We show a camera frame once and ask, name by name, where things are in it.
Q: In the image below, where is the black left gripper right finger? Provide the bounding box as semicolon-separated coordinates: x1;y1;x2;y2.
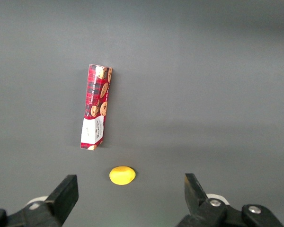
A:
176;173;284;227

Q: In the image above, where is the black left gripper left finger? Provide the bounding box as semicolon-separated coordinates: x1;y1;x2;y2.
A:
0;175;80;227

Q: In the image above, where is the yellow lemon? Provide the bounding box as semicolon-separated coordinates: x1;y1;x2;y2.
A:
109;166;137;186

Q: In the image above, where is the red tartan cookie box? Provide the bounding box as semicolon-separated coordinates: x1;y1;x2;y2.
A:
80;64;113;151

